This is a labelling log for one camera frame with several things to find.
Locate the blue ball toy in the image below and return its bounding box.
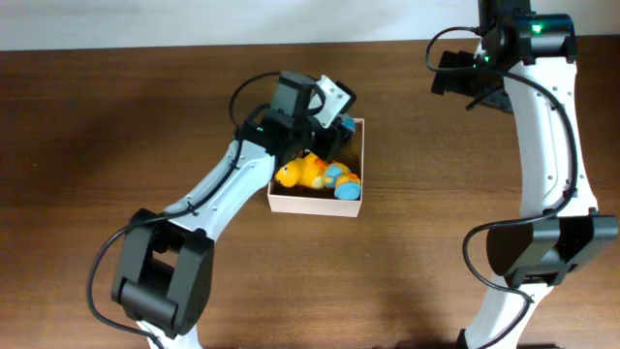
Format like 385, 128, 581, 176
340, 114, 357, 133

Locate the orange and blue duck toy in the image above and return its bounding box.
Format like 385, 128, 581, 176
311, 162, 362, 201

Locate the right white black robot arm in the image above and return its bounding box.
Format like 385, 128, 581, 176
430, 0, 619, 348

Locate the open beige cardboard box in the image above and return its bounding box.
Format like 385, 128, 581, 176
267, 118, 365, 217

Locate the orange dinosaur toy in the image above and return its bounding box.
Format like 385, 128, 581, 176
274, 151, 328, 190

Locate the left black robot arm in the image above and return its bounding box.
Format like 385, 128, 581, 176
110, 71, 357, 348

